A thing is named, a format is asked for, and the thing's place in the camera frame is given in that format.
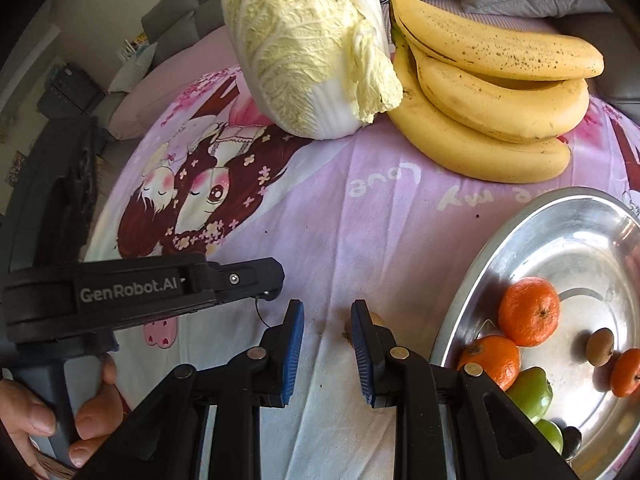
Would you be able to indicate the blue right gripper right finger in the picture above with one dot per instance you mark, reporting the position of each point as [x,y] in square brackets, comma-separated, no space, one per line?
[450,424]

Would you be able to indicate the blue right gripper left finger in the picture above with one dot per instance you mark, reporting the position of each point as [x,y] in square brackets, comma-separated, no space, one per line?
[206,419]

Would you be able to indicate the round green jujube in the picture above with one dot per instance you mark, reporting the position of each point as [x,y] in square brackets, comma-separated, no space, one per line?
[552,433]

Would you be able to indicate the elongated green jujube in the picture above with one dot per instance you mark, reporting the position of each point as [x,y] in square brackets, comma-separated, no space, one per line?
[532,393]

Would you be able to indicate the dark cherry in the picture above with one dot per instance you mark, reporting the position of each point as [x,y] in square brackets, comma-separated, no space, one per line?
[262,319]
[572,442]

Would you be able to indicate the orange tangerine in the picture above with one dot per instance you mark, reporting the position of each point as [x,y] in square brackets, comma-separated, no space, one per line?
[529,312]
[499,357]
[625,374]

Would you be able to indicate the brown longan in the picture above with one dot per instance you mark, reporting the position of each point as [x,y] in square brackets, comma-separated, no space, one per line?
[347,332]
[600,347]

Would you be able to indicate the person's left hand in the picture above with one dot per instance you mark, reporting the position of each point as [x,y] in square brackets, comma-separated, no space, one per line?
[25,416]

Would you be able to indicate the stainless steel round basin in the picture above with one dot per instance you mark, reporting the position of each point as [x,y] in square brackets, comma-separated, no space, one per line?
[586,244]

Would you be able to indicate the pink cartoon print tablecloth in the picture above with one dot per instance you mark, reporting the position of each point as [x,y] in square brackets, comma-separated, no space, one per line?
[366,217]

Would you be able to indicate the bottom yellow banana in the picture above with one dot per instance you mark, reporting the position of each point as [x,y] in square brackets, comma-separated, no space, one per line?
[461,149]

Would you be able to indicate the yellow banana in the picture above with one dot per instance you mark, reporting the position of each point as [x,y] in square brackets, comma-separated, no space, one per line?
[521,116]
[461,149]

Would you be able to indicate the grey sofa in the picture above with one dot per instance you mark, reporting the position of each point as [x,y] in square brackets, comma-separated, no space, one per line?
[187,40]

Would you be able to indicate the middle yellow banana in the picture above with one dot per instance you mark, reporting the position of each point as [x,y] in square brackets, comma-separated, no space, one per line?
[521,116]

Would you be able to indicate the napa cabbage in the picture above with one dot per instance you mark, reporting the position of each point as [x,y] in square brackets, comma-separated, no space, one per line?
[319,69]

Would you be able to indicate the top spotted banana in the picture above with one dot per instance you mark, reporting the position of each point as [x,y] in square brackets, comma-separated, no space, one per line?
[494,51]

